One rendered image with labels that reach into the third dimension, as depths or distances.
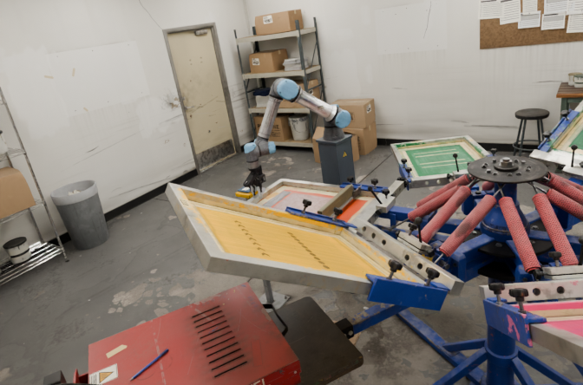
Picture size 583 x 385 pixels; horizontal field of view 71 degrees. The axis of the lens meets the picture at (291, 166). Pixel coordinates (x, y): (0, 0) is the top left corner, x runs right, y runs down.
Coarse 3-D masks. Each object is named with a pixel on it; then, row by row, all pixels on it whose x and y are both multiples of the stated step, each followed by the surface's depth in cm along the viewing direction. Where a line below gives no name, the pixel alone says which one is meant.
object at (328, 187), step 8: (272, 184) 279; (280, 184) 281; (288, 184) 280; (296, 184) 276; (304, 184) 272; (312, 184) 269; (320, 184) 267; (328, 184) 265; (264, 192) 267; (368, 192) 246; (376, 192) 243; (248, 200) 259; (256, 200) 261; (368, 208) 225; (360, 216) 218
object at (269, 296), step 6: (240, 192) 283; (246, 192) 281; (258, 192) 285; (246, 198) 279; (264, 282) 310; (270, 282) 312; (270, 288) 312; (264, 294) 327; (270, 294) 313; (276, 294) 325; (264, 300) 320; (270, 300) 314; (276, 300) 318; (282, 300) 317; (276, 306) 311
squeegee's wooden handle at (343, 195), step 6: (348, 186) 239; (342, 192) 232; (348, 192) 237; (336, 198) 227; (342, 198) 232; (348, 198) 238; (330, 204) 221; (336, 204) 226; (342, 204) 232; (318, 210) 216; (324, 210) 217; (330, 210) 221; (330, 216) 222
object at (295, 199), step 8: (296, 192) 268; (304, 192) 266; (280, 200) 260; (288, 200) 258; (296, 200) 257; (312, 200) 253; (320, 200) 251; (328, 200) 250; (352, 200) 245; (360, 200) 243; (312, 208) 243; (344, 208) 237; (352, 208) 235; (360, 208) 234
